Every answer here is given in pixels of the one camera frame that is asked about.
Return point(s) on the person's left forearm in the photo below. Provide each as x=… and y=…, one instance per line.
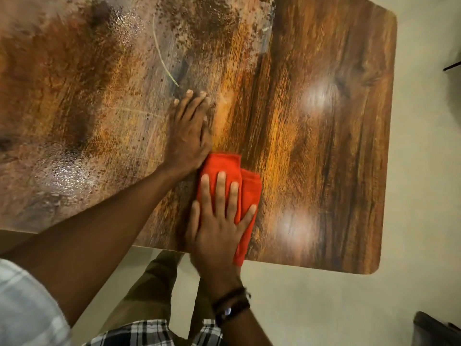
x=90, y=241

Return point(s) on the wooden table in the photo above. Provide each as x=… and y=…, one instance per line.
x=324, y=140

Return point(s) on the red cleaning cloth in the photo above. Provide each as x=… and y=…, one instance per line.
x=223, y=163

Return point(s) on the brown wooden chair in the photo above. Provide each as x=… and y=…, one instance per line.
x=14, y=239

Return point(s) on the person's left hand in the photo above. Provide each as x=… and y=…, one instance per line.
x=189, y=140

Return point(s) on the khaki trousers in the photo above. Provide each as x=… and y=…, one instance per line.
x=151, y=284

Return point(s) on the black metal leg chair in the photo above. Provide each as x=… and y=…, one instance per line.
x=452, y=65

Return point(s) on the person's right hand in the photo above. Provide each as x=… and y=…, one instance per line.
x=216, y=241

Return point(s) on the person's right forearm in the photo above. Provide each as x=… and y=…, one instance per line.
x=245, y=331

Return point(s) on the black white plaid shirt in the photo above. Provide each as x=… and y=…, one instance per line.
x=29, y=309

